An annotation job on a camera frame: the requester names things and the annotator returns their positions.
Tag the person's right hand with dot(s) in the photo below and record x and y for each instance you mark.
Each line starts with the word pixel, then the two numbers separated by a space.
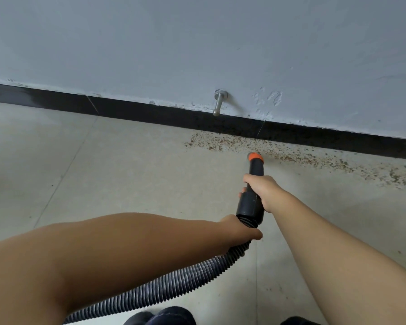
pixel 267 192

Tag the person's left hand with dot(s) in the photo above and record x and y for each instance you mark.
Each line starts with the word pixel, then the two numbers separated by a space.
pixel 238 231

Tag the brown dirt debris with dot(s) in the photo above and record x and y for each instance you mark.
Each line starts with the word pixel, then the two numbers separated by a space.
pixel 291 153

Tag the person's left forearm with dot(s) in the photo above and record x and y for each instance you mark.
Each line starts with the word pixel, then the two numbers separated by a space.
pixel 98 264

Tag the person's right forearm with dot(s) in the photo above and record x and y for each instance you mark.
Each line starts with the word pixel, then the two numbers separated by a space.
pixel 345 264

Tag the person's dark left trouser leg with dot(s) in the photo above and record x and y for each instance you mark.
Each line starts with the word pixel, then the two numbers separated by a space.
pixel 174 316

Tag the person's dark trouser leg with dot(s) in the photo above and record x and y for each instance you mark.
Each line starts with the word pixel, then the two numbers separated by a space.
pixel 174 316
pixel 299 321

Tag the person's dark right trouser leg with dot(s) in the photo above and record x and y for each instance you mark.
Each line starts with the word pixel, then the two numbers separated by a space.
pixel 299 321

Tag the black skirting board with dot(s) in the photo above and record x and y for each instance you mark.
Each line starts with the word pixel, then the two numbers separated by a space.
pixel 155 113

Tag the metal wall door stopper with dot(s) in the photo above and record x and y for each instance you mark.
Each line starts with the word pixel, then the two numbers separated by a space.
pixel 219 101

